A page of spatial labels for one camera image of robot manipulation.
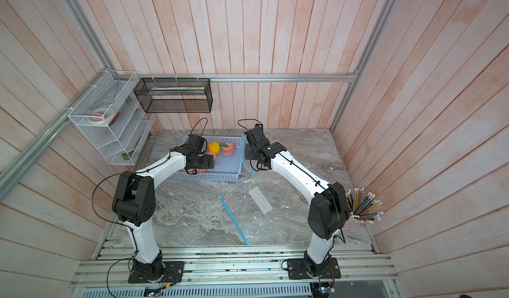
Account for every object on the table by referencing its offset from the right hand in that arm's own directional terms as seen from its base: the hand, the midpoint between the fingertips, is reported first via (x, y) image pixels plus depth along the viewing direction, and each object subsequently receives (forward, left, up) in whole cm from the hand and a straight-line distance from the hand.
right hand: (251, 149), depth 87 cm
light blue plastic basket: (+1, +13, -17) cm, 22 cm away
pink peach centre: (+8, +21, -15) cm, 27 cm away
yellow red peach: (+12, +21, -13) cm, 27 cm away
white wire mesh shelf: (-4, +52, +10) cm, 53 cm away
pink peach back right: (+11, +13, -15) cm, 22 cm away
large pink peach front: (-7, +23, -7) cm, 25 cm away
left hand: (0, +24, -12) cm, 27 cm away
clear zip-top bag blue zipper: (-11, -1, -4) cm, 12 cm away
